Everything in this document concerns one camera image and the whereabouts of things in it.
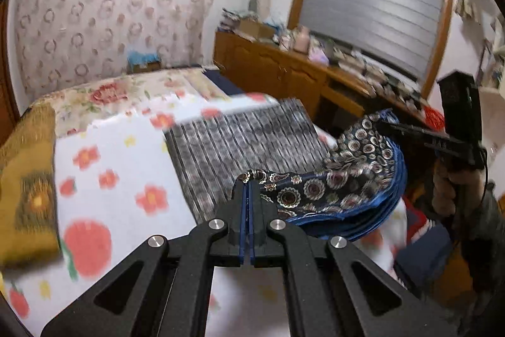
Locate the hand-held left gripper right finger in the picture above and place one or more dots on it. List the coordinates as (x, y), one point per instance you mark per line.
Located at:
(254, 226)

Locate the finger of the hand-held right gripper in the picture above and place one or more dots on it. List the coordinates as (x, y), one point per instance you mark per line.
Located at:
(398, 131)

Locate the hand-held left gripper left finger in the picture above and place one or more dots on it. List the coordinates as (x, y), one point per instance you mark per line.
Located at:
(242, 226)

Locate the navy medallion print garment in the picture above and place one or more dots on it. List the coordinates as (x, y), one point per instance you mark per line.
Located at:
(335, 187)

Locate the person's right hand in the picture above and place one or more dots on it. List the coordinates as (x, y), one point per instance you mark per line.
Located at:
(442, 191)

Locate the red mesh bag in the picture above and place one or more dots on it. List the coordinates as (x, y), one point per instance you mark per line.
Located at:
(434, 118)

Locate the row of small desk clutter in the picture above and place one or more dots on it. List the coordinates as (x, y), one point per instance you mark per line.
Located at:
(374, 74)

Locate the grey checked folded cloth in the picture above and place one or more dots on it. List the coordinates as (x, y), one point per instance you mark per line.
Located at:
(244, 139)

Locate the red cloth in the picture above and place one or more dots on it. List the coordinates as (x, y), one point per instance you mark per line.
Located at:
(416, 218)

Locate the purple packet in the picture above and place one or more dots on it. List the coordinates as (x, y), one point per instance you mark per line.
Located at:
(319, 56)

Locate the pink bag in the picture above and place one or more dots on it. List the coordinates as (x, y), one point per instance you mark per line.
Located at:
(303, 41)

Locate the wooden cabinet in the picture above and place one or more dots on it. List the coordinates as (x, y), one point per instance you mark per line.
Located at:
(272, 64)

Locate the white strawberry print blanket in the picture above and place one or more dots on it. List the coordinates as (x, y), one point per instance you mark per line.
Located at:
(118, 147)

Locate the open cardboard box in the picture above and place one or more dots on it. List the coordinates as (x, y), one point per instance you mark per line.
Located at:
(254, 30)

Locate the floral bedsheet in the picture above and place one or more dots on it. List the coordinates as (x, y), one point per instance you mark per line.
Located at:
(106, 92)

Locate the cardboard box with blue cloth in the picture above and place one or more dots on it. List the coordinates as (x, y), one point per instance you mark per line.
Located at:
(143, 62)

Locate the stack of folded cloths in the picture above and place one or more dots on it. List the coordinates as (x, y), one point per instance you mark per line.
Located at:
(234, 19)

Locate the yellow knitted blanket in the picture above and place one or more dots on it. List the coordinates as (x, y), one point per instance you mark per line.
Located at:
(27, 183)

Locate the circle print headboard cover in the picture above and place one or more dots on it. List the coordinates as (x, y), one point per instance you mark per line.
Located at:
(98, 5)

